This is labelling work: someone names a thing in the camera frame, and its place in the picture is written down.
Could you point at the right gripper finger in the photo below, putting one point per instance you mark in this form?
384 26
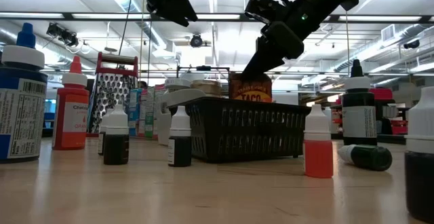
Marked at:
262 61

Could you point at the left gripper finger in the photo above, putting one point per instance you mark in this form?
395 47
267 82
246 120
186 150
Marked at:
179 12

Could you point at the taco seasoning jar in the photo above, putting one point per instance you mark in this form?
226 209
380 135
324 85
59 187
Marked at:
251 90

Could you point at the white-lid spice jar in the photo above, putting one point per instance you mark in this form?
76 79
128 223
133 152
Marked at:
178 83

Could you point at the black plastic basket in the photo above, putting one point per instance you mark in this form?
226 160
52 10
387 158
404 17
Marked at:
237 129

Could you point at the red Froot Loops box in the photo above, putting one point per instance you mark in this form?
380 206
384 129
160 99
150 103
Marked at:
159 98

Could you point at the small red cereal box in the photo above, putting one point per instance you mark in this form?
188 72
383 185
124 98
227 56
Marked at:
144 108

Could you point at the black food colouring bottle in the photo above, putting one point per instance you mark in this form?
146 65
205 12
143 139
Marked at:
359 98

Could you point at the grey plastic bin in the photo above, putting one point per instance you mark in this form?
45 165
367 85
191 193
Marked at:
164 125

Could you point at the small green cereal box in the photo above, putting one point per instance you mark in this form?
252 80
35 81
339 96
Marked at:
149 125

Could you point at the small dark dropper bottle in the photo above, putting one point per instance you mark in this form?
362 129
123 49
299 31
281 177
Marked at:
179 149
116 149
422 183

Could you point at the small green dropper bottle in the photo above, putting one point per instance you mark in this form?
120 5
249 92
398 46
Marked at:
369 157

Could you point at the orange food colouring bottle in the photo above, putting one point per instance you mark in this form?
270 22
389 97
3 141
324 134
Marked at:
69 122

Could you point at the blue food colouring bottle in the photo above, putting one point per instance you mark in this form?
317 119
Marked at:
20 115

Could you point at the overhead rig beam with lights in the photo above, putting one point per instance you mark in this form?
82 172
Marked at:
67 16

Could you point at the red metal box grater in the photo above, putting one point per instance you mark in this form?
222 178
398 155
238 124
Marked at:
112 91

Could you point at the black ceiling light cluster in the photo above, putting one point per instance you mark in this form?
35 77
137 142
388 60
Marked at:
64 37

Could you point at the small red-orange dropper bottle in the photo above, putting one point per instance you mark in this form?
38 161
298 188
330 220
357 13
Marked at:
318 156

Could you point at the black overhead camera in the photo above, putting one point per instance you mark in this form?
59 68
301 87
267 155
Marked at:
196 41

